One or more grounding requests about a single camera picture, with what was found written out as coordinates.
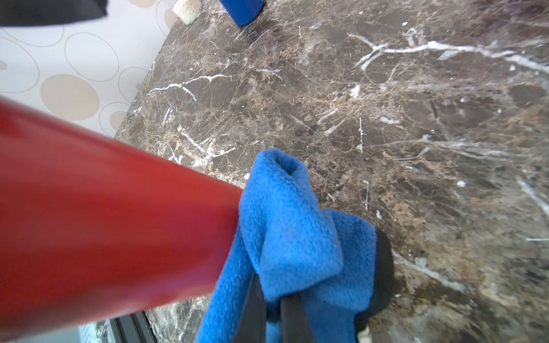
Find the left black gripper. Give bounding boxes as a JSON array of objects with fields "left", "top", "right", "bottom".
[{"left": 1, "top": 0, "right": 108, "bottom": 27}]

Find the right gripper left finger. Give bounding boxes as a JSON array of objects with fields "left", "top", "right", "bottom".
[{"left": 232, "top": 272, "right": 267, "bottom": 343}]

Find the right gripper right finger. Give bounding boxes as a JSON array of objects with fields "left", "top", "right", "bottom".
[{"left": 280, "top": 292, "right": 316, "bottom": 343}]

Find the blue cloth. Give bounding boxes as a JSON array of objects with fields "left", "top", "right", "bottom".
[{"left": 197, "top": 149, "right": 395, "bottom": 342}]

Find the red thermos bottle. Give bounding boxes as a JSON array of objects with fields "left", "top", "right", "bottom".
[{"left": 1, "top": 99, "right": 242, "bottom": 341}]

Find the blue thermos bottle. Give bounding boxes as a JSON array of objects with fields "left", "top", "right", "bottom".
[{"left": 220, "top": 0, "right": 265, "bottom": 27}]

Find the clear glass cup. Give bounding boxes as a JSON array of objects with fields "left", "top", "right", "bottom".
[{"left": 172, "top": 0, "right": 202, "bottom": 26}]

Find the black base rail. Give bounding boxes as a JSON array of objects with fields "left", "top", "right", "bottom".
[{"left": 96, "top": 312, "right": 158, "bottom": 343}]

